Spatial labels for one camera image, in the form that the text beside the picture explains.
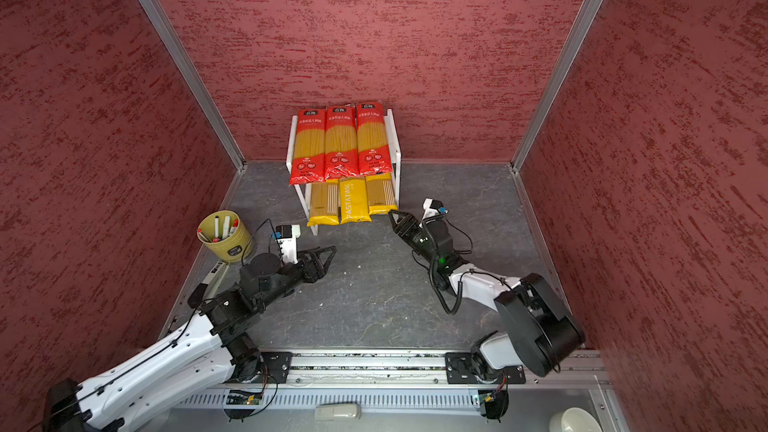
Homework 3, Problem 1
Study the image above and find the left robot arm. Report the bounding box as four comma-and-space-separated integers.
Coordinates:
41, 246, 336, 431

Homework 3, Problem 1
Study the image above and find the yellow pen holder cup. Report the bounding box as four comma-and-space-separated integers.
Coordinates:
197, 210, 254, 263

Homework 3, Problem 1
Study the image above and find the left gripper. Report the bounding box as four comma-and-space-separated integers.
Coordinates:
257, 245, 337, 311

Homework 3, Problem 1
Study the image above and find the white bowl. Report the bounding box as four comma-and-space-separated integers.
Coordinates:
549, 407, 602, 432

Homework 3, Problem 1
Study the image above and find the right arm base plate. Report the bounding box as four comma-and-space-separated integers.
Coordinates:
444, 351, 527, 386

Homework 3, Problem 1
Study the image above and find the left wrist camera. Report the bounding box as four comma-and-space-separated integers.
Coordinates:
274, 224, 301, 263

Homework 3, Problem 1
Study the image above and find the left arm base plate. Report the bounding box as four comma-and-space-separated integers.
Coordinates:
233, 351, 294, 384

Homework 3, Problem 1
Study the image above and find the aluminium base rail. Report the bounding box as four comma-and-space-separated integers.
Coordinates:
173, 349, 617, 416

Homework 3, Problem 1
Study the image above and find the yellow pasta bag underneath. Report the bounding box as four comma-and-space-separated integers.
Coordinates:
365, 173, 398, 215

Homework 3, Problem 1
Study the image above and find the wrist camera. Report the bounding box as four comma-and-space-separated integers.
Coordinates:
274, 224, 301, 263
421, 198, 447, 222

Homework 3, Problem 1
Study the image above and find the white two-tier shelf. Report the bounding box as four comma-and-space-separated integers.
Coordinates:
285, 108, 402, 220

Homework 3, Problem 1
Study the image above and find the yellow pasta bag front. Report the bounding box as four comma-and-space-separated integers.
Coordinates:
308, 180, 340, 227

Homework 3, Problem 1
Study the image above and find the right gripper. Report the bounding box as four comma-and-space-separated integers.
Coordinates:
390, 209, 439, 267

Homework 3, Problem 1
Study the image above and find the white remote device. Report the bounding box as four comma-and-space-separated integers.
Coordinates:
314, 403, 361, 421

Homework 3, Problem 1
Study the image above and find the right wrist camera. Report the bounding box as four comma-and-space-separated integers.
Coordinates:
421, 198, 447, 222

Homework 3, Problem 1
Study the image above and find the grey stapler tool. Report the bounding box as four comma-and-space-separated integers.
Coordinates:
187, 261, 230, 309

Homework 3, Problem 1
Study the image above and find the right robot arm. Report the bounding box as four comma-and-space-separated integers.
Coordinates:
388, 211, 586, 381

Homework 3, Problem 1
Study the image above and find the yellow pasta bag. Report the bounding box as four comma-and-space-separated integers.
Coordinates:
339, 177, 372, 224
308, 180, 340, 227

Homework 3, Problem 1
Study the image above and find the red spaghetti bag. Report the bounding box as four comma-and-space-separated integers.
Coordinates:
290, 109, 327, 185
356, 102, 393, 176
324, 105, 359, 180

